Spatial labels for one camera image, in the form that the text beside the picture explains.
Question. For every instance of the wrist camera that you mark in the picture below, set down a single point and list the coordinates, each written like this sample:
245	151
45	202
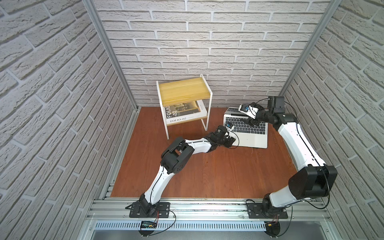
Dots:
247	110
230	127

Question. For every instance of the right controller board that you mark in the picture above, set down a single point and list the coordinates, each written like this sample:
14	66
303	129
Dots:
272	229

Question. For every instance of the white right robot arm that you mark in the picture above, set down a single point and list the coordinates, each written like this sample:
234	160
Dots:
314	178

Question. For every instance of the white side table wooden top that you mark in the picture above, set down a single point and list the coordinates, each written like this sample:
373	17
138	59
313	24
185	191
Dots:
185	101

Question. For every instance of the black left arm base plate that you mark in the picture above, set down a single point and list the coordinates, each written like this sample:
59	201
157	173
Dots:
160	210

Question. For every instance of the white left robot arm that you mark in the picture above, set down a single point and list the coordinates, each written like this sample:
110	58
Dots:
177	155

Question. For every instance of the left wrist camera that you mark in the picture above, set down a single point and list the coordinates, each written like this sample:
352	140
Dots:
230	127

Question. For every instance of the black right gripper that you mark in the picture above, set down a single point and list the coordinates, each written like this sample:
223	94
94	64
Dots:
253	105

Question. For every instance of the Folio magazine book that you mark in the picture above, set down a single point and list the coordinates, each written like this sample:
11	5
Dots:
185	112

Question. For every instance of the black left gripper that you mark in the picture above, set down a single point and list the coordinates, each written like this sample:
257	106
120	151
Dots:
226	138

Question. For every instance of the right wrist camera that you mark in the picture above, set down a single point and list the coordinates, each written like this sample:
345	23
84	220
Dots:
247	110

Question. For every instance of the left controller board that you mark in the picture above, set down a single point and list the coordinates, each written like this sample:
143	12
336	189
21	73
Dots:
148	225

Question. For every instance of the aluminium frame rail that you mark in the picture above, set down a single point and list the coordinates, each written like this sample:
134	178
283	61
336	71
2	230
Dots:
205	209

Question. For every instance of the controller board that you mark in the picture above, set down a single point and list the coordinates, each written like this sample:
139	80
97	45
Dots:
272	229
148	225

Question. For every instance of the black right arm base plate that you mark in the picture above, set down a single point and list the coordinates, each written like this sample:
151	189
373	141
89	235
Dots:
261	211

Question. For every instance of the silver laptop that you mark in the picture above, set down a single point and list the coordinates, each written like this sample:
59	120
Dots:
245	135

